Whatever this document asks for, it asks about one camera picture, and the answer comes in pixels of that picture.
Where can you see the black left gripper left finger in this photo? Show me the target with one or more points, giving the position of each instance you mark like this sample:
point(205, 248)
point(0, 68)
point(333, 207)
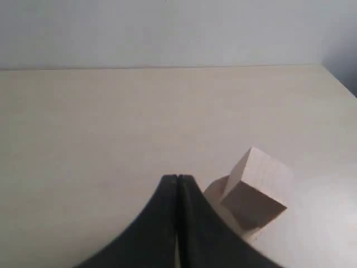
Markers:
point(150, 240)

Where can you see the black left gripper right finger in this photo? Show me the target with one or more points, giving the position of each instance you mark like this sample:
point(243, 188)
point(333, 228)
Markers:
point(204, 239)

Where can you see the smallest wooden cube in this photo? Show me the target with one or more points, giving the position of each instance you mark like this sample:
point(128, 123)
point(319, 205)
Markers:
point(257, 189)

